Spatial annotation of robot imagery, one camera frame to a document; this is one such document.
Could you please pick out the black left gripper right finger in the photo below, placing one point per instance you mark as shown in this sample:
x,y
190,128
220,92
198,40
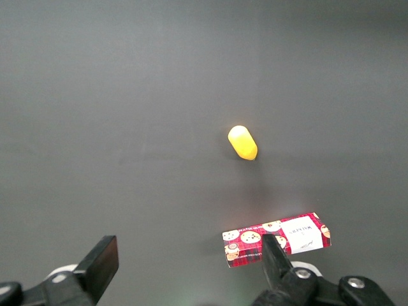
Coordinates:
x,y
277,274

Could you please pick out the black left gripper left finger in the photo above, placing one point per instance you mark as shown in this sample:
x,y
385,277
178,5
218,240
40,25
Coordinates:
x,y
99,261

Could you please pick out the red tartan cookie box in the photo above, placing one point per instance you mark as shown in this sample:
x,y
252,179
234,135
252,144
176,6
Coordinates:
x,y
245,237

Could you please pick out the yellow lemon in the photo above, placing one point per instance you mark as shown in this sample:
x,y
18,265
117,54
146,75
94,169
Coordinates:
x,y
242,142

